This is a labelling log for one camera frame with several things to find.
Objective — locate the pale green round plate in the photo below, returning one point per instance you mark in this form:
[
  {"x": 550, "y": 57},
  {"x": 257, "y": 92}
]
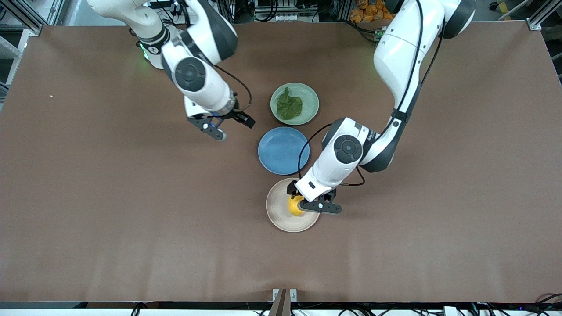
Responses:
[{"x": 307, "y": 109}]

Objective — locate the beige round plate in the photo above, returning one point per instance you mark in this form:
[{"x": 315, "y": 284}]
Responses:
[{"x": 279, "y": 210}]

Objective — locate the blue round plate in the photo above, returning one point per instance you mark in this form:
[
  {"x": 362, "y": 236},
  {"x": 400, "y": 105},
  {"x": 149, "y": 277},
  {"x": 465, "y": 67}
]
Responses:
[{"x": 281, "y": 151}]

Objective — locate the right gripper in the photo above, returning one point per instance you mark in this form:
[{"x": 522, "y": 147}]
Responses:
[{"x": 241, "y": 116}]

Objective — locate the green lettuce leaf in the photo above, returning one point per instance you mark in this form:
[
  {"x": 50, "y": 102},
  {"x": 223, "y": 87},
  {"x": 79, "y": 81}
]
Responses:
[{"x": 290, "y": 107}]

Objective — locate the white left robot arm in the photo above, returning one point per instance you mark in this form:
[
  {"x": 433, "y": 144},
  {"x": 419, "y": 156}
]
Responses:
[{"x": 395, "y": 57}]

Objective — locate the aluminium frame profile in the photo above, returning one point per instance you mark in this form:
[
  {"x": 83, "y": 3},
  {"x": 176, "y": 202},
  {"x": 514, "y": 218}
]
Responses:
[
  {"x": 22, "y": 19},
  {"x": 540, "y": 15}
]

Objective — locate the orange items pile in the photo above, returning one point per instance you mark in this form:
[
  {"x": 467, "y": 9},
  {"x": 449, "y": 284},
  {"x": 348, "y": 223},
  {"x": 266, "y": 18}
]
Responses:
[{"x": 369, "y": 11}]

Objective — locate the metal table edge bracket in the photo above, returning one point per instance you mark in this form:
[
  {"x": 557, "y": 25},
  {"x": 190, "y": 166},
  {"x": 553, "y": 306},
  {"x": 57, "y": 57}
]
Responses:
[{"x": 283, "y": 303}]

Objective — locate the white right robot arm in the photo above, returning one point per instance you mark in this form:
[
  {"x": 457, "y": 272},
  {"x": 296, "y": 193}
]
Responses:
[{"x": 206, "y": 83}]

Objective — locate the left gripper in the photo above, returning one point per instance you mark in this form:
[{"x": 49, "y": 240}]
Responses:
[{"x": 291, "y": 189}]

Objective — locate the yellow lemon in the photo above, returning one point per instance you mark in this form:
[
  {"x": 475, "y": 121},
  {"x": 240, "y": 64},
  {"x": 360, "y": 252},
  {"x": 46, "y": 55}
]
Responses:
[{"x": 295, "y": 207}]

